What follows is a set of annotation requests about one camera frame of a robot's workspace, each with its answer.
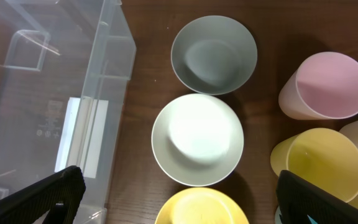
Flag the clear plastic storage bin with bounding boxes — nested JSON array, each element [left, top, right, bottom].
[[0, 0, 136, 223]]

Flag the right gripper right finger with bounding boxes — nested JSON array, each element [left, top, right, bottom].
[[276, 170, 358, 224]]

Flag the small grey bowl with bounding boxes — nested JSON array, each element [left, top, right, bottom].
[[170, 16, 258, 95]]

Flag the pink plastic cup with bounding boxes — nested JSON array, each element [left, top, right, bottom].
[[278, 52, 358, 120]]

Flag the small yellow bowl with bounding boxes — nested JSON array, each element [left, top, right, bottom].
[[155, 187, 249, 224]]

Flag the light blue plastic cup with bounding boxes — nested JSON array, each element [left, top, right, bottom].
[[275, 207, 318, 224]]

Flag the yellow cup left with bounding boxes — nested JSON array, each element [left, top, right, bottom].
[[270, 128, 358, 202]]

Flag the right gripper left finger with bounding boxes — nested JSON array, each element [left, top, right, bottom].
[[0, 166, 86, 223]]

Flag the small white bowl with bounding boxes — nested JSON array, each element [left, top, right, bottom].
[[151, 93, 245, 187]]

